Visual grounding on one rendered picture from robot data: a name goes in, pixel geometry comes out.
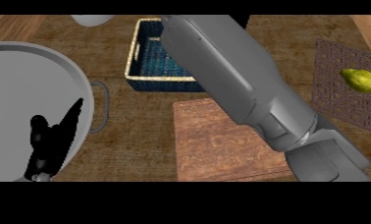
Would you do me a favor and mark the yellow-green pear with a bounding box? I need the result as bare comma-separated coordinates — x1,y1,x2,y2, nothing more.
339,68,371,93

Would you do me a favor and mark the brown wooden cutting board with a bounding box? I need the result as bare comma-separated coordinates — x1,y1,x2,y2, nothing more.
173,97,298,183

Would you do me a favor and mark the brown woven placemat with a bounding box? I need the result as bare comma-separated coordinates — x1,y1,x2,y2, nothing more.
311,38,371,132

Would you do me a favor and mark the large grey metal pot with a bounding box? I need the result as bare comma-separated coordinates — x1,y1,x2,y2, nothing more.
0,40,111,183

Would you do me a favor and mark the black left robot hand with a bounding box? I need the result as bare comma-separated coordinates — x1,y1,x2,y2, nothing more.
25,97,86,180

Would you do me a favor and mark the blue wicker basket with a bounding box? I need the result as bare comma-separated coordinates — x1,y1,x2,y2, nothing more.
124,18,209,93

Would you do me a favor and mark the pale grey rounded object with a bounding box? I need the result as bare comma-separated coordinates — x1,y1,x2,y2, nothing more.
69,15,117,28

